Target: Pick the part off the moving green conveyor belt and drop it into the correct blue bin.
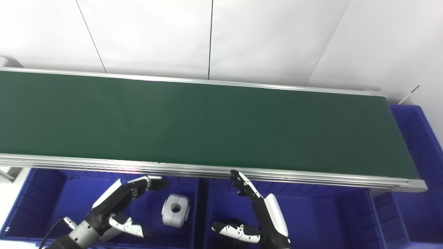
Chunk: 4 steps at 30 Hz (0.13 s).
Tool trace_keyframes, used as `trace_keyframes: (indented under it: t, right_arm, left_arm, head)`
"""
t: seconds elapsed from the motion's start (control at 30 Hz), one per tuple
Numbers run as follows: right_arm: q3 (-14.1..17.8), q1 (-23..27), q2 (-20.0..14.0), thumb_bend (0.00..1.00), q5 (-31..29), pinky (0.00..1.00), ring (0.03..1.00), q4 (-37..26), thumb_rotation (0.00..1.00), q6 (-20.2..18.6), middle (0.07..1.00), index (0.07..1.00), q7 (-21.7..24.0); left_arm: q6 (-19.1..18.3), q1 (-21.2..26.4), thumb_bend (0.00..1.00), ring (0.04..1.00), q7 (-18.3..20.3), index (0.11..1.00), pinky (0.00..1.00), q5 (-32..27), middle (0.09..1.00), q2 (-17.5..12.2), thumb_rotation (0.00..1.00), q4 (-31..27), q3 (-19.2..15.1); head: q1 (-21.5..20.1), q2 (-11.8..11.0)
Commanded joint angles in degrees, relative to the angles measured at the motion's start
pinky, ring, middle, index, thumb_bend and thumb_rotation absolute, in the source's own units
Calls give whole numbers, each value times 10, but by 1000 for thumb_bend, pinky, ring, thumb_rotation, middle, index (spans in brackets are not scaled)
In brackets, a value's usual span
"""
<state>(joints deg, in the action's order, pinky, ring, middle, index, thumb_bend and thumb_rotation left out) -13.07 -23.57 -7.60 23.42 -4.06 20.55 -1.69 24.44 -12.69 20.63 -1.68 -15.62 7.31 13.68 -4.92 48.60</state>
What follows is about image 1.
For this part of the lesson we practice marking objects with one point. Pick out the green conveyor belt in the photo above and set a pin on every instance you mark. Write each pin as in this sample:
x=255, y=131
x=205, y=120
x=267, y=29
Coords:
x=221, y=128
x=277, y=174

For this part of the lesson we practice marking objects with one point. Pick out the thin grey rod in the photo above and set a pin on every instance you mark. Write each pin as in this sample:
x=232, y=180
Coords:
x=409, y=94

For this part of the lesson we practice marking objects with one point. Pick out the blue plastic bin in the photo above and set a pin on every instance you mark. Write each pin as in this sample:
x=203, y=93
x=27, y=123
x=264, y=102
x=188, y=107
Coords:
x=45, y=204
x=328, y=218
x=420, y=145

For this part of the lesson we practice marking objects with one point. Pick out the white plastic part with hole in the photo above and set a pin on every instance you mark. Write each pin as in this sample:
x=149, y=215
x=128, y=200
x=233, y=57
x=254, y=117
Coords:
x=169, y=216

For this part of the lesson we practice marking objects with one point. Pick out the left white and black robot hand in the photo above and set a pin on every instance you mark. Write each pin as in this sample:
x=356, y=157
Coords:
x=110, y=202

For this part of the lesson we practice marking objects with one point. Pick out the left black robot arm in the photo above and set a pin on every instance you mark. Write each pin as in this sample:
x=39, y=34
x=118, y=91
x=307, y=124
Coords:
x=79, y=237

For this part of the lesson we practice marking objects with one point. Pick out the aluminium conveyor leg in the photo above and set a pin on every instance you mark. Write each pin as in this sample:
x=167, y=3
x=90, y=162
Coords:
x=8, y=174

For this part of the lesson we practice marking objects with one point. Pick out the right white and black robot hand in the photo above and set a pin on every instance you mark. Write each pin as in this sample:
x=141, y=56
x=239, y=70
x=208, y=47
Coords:
x=271, y=221

